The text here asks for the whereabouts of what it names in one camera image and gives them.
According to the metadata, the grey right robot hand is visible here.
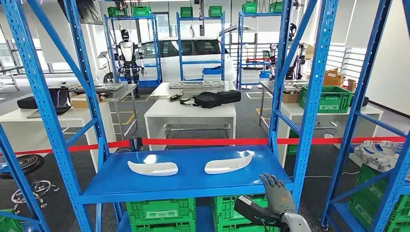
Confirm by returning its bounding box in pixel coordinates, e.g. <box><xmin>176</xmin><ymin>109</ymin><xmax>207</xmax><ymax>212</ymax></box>
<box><xmin>259</xmin><ymin>173</ymin><xmax>297</xmax><ymax>221</ymax></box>

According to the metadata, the white curved plastic part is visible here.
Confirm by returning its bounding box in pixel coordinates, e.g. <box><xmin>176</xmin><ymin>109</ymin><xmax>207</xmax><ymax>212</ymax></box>
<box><xmin>127</xmin><ymin>160</ymin><xmax>179</xmax><ymax>177</ymax></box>
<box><xmin>204</xmin><ymin>150</ymin><xmax>254</xmax><ymax>175</ymax></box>

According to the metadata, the blue steel shelf rack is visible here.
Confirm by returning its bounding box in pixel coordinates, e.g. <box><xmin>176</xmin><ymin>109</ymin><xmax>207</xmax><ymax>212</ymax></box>
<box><xmin>176</xmin><ymin>12</ymin><xmax>226</xmax><ymax>82</ymax></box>
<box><xmin>237</xmin><ymin>11</ymin><xmax>284</xmax><ymax>90</ymax></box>
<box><xmin>0</xmin><ymin>0</ymin><xmax>340</xmax><ymax>232</ymax></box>
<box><xmin>104</xmin><ymin>14</ymin><xmax>162</xmax><ymax>87</ymax></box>
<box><xmin>320</xmin><ymin>0</ymin><xmax>410</xmax><ymax>232</ymax></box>
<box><xmin>0</xmin><ymin>123</ymin><xmax>49</xmax><ymax>232</ymax></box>

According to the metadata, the grey cast metal part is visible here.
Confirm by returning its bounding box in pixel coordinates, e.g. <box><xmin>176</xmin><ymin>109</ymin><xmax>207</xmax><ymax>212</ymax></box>
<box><xmin>353</xmin><ymin>140</ymin><xmax>401</xmax><ymax>172</ymax></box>

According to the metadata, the red barrier tape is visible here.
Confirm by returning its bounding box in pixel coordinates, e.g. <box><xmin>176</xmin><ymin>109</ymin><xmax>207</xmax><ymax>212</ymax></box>
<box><xmin>0</xmin><ymin>137</ymin><xmax>406</xmax><ymax>157</ymax></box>

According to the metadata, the black hard case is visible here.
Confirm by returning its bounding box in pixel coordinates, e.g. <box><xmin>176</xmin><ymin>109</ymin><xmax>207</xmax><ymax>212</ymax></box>
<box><xmin>217</xmin><ymin>90</ymin><xmax>241</xmax><ymax>104</ymax></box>
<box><xmin>16</xmin><ymin>96</ymin><xmax>39</xmax><ymax>110</ymax></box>

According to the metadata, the metal table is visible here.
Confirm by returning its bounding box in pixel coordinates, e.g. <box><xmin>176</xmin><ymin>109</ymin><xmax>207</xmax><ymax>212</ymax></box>
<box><xmin>259</xmin><ymin>79</ymin><xmax>308</xmax><ymax>127</ymax></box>
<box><xmin>69</xmin><ymin>84</ymin><xmax>138</xmax><ymax>138</ymax></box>

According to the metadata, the white table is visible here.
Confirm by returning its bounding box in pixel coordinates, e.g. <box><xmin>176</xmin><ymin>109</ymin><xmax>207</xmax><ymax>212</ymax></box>
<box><xmin>0</xmin><ymin>102</ymin><xmax>117</xmax><ymax>170</ymax></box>
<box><xmin>144</xmin><ymin>98</ymin><xmax>237</xmax><ymax>151</ymax></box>
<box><xmin>149</xmin><ymin>80</ymin><xmax>237</xmax><ymax>98</ymax></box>
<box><xmin>277</xmin><ymin>102</ymin><xmax>384</xmax><ymax>167</ymax></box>

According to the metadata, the open cardboard box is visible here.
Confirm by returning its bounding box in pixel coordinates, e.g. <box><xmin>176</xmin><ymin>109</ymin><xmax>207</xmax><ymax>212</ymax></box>
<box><xmin>322</xmin><ymin>70</ymin><xmax>343</xmax><ymax>87</ymax></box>

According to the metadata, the white black humanoid robot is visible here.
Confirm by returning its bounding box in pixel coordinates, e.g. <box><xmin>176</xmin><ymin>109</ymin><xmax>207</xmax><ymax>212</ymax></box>
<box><xmin>269</xmin><ymin>23</ymin><xmax>308</xmax><ymax>81</ymax></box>
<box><xmin>112</xmin><ymin>29</ymin><xmax>145</xmax><ymax>86</ymax></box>

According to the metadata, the grey parts tray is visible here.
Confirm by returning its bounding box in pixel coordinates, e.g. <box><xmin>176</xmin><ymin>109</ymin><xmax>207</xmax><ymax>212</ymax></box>
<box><xmin>169</xmin><ymin>80</ymin><xmax>225</xmax><ymax>89</ymax></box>

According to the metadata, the white car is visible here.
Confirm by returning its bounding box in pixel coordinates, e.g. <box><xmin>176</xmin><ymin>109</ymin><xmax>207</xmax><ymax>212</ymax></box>
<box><xmin>96</xmin><ymin>37</ymin><xmax>236</xmax><ymax>85</ymax></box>

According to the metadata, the black laptop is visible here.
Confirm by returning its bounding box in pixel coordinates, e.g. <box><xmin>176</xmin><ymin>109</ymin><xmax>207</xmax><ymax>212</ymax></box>
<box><xmin>27</xmin><ymin>88</ymin><xmax>72</xmax><ymax>118</ymax></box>

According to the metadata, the black round stool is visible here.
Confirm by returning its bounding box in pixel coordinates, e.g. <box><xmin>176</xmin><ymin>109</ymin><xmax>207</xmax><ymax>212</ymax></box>
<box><xmin>0</xmin><ymin>154</ymin><xmax>45</xmax><ymax>180</ymax></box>

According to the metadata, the black barrier tape post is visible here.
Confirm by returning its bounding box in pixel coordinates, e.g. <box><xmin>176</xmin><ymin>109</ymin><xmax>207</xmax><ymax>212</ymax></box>
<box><xmin>129</xmin><ymin>135</ymin><xmax>143</xmax><ymax>152</ymax></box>

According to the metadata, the black wall monitor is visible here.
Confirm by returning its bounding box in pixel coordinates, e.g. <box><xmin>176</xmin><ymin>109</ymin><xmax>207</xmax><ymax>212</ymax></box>
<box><xmin>58</xmin><ymin>0</ymin><xmax>103</xmax><ymax>26</ymax></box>

